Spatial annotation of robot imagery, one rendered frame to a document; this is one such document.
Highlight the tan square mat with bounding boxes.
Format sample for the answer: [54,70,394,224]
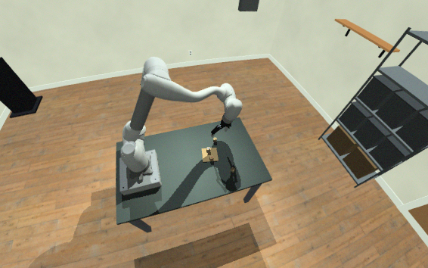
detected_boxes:
[202,148,219,162]

